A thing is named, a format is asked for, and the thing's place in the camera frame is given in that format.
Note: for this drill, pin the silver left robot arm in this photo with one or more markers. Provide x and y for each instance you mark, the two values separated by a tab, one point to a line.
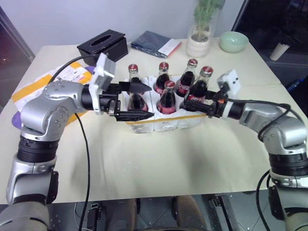
48	108

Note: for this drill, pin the folded dark blue cloth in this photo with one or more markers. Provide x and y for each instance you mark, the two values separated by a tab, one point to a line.
149	42

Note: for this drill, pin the pale green bowl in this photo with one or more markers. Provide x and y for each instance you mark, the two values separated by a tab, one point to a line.
233	42

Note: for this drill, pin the black tissue box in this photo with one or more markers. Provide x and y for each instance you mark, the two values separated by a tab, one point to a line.
106	45

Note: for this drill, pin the white foam crate yellow tape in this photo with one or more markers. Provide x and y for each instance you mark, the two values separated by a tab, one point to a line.
168	124

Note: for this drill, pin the white cup black lid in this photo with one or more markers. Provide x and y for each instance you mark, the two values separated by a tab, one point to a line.
278	51

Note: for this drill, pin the green plant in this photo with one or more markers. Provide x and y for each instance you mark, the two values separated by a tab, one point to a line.
204	14

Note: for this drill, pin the white ribbed plant pot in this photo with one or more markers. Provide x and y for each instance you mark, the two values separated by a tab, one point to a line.
197	47

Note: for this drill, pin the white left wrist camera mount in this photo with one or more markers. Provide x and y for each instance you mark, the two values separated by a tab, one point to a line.
102	65

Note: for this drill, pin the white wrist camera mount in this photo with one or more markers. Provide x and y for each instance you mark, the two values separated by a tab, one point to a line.
232	79
102	65

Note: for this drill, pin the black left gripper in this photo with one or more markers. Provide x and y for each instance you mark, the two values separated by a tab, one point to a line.
108	101

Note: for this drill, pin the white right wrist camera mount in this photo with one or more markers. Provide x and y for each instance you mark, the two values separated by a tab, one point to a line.
232	79

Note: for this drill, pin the white red-edged label card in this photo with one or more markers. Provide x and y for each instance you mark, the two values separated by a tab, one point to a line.
169	47

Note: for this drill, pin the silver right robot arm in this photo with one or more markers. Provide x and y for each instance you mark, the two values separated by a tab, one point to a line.
276	120

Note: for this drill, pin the brown rounded shape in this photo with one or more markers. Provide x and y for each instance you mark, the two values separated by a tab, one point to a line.
188	211

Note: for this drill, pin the glass cola bottle red cap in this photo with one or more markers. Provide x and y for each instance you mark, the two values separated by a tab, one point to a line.
167	101
186	81
137	102
201	87
163	79

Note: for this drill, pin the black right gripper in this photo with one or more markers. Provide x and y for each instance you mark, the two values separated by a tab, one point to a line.
216	107

